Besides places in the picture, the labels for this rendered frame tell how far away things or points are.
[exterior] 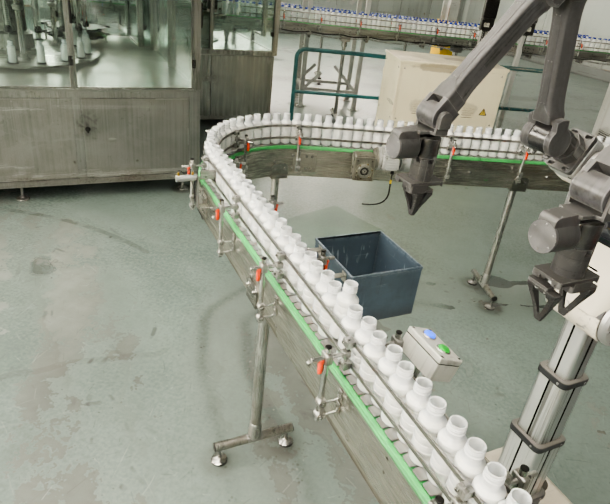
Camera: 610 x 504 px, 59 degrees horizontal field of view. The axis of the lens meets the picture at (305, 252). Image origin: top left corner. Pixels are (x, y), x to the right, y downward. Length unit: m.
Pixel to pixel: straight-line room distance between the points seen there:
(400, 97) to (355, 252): 3.42
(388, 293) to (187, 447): 1.13
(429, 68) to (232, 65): 2.37
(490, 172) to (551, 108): 1.98
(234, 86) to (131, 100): 2.42
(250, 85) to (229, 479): 5.20
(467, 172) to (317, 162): 0.91
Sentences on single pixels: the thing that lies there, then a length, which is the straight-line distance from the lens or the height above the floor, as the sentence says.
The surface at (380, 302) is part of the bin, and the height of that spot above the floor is 0.81.
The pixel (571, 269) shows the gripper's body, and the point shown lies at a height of 1.51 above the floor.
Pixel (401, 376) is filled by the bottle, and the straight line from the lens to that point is 1.25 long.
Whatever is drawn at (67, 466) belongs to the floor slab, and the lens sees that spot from 2.59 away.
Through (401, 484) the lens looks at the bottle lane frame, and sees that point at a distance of 1.30.
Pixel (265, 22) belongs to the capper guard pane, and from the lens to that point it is 6.81.
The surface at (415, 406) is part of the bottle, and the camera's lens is 1.23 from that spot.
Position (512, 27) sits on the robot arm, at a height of 1.85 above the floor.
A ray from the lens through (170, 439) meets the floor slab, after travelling 2.62.
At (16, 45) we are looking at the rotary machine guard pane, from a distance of 4.49.
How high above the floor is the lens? 1.93
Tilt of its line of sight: 28 degrees down
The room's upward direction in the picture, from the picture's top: 7 degrees clockwise
